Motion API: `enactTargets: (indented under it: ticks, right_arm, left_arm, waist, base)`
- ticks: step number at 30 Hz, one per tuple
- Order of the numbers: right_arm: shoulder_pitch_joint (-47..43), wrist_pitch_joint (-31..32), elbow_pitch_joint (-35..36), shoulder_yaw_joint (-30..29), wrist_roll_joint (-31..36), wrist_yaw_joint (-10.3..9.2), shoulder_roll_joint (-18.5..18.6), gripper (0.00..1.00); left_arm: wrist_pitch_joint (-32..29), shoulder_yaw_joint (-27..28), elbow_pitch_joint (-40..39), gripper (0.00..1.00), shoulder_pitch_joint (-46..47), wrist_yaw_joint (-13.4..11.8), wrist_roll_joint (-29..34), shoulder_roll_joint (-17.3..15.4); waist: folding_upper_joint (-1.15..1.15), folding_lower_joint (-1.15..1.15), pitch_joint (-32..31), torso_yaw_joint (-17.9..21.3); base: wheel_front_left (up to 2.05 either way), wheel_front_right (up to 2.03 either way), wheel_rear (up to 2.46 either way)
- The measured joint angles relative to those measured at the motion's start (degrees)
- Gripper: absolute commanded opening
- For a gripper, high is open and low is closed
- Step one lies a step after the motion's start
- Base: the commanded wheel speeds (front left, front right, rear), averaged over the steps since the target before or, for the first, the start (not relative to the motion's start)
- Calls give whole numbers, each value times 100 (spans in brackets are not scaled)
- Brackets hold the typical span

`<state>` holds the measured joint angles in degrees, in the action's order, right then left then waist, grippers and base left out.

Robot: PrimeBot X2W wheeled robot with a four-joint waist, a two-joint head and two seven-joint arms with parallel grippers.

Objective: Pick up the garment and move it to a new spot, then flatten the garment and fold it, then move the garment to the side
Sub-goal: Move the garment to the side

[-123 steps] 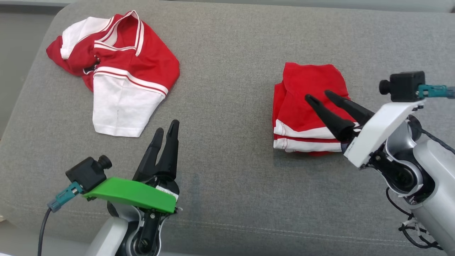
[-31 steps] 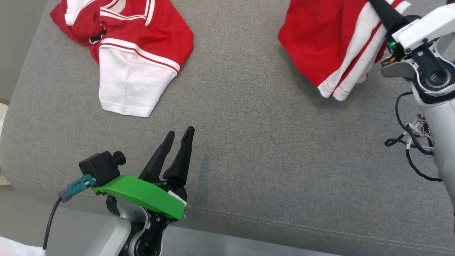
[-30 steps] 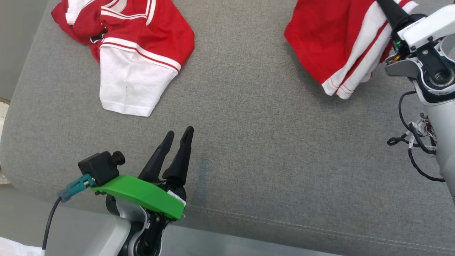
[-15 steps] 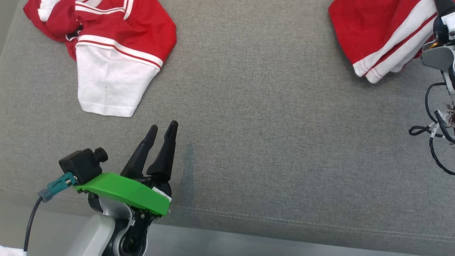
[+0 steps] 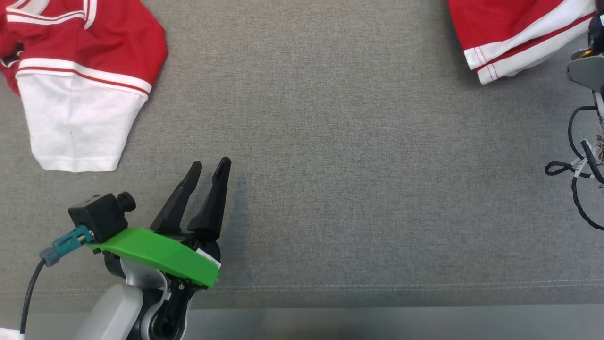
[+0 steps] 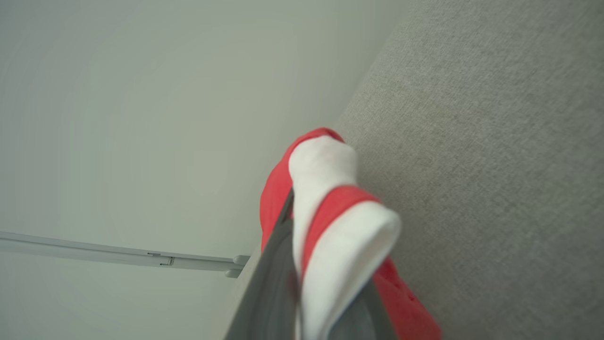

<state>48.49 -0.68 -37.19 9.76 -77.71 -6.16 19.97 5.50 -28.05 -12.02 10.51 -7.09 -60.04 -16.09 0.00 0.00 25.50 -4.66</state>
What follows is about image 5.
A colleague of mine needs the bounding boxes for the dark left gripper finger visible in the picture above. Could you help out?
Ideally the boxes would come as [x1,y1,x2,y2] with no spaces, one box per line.
[187,157,232,241]
[150,161,202,235]

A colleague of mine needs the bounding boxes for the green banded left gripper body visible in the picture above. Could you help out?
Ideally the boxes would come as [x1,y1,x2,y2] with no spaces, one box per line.
[87,227,222,289]

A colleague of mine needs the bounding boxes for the red white basketball jersey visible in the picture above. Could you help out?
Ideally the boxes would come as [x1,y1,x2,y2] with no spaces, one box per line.
[0,0,168,173]

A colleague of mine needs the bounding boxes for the red shorts with white stripes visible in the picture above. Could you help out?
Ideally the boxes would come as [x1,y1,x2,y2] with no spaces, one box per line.
[447,0,596,85]

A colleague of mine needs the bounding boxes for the black cable with teal plug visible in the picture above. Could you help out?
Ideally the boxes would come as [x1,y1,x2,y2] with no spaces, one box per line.
[19,224,95,337]

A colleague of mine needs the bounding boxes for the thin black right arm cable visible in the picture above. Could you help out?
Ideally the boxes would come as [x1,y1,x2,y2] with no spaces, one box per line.
[545,105,604,232]

